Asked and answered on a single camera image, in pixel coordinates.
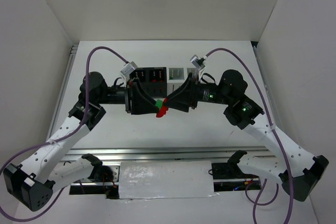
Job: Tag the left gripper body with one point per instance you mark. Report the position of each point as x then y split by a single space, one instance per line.
128 96

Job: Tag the aluminium rail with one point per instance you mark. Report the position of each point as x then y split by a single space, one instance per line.
164 154

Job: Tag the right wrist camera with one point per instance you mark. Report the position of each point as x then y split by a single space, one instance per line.
198 62

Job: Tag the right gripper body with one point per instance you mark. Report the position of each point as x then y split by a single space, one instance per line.
193 93

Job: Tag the red lego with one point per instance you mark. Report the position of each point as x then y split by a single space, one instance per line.
163 110

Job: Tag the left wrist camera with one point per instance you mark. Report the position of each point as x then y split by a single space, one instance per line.
128 68

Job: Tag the black double container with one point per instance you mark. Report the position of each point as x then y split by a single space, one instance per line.
154 89

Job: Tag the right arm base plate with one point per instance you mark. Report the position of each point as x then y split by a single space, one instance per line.
230 173

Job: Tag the white double container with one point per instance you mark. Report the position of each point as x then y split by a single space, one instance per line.
179 76

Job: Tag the white foil covered plate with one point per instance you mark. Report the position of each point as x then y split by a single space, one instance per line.
161 180

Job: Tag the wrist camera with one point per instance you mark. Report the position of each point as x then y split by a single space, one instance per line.
198 62
128 68

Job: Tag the green square lego brick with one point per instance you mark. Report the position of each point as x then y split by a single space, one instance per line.
159 103

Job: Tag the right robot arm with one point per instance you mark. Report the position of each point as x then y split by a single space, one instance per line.
293 166

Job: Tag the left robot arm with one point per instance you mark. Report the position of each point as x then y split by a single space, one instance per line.
35 179

